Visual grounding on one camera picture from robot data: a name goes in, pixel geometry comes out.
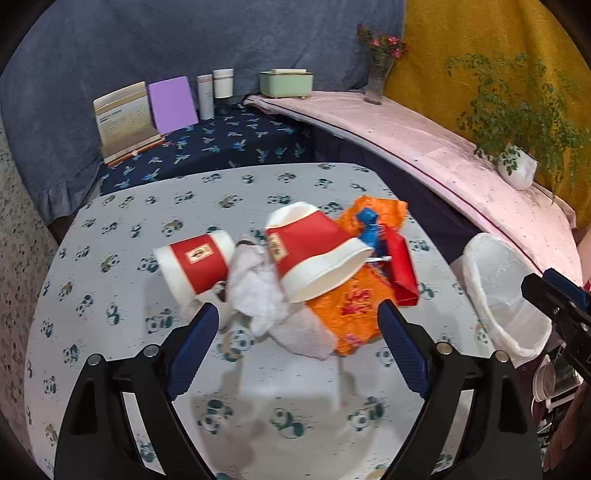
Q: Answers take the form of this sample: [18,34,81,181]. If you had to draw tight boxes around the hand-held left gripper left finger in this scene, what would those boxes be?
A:
[54,302,220,480]

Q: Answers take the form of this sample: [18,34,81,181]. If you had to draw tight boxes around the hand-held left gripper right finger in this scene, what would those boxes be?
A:
[376,299,543,480]

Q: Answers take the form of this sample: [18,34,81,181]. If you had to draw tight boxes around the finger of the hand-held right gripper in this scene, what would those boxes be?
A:
[521,273,591,335]
[542,268,591,309]

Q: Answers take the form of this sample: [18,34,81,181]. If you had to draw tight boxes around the bin with white liner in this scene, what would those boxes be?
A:
[462,233,553,367]

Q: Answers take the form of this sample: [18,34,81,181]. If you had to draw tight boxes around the orange plastic bag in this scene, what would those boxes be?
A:
[307,195,420,356]

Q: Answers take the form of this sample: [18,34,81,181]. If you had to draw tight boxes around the white tissue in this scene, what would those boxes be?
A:
[191,235,338,361]

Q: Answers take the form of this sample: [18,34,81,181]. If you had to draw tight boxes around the small red paper cup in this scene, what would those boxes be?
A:
[153,230,236,308]

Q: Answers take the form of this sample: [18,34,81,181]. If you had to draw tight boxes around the blue measuring tape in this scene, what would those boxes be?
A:
[358,208,393,269]

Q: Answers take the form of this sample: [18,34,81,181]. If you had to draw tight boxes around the large red paper cup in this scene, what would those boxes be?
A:
[264,202,375,304]

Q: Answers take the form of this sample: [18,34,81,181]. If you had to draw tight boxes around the person's right hand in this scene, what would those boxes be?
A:
[544,381,591,469]

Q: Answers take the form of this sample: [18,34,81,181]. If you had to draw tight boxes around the white cup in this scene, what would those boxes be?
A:
[531,359,557,401]

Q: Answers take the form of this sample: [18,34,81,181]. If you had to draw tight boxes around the panda print tablecloth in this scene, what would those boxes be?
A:
[25,161,490,480]

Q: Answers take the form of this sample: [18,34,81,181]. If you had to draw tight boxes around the white plant pot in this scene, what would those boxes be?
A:
[498,143,539,191]

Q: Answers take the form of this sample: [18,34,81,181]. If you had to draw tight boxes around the dark purple cloth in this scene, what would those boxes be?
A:
[311,122,476,264]

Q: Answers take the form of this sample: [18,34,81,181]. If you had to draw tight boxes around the green leafy plant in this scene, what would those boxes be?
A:
[445,53,589,204]

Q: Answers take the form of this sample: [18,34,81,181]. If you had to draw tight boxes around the pink cloth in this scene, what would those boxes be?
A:
[244,90,578,282]

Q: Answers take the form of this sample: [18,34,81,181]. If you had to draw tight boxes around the navy palm print cloth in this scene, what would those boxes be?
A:
[99,104,317,195]

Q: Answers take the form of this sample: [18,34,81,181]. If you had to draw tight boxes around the cream desk calendar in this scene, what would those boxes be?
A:
[93,82,165,166]

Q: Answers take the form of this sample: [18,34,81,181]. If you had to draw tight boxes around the purple card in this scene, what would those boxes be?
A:
[148,76,199,134]

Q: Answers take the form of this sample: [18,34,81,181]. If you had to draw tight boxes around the white tube bottle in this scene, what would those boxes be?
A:
[197,75,215,120]

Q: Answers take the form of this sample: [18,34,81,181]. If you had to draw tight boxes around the glass vase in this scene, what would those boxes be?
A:
[364,65,393,106]

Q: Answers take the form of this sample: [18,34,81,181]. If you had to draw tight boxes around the yellow cloth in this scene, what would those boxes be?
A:
[385,0,591,227]

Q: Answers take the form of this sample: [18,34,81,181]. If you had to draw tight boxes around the white capped jar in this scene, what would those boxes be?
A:
[213,68,234,116]

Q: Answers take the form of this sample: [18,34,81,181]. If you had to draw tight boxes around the green tissue box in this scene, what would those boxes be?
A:
[259,68,315,99]

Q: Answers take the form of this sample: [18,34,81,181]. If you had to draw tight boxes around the pink flowers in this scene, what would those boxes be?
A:
[356,24,409,70]

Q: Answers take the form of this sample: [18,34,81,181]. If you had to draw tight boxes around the blue-grey backdrop cloth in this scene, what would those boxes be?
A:
[0,0,407,227]

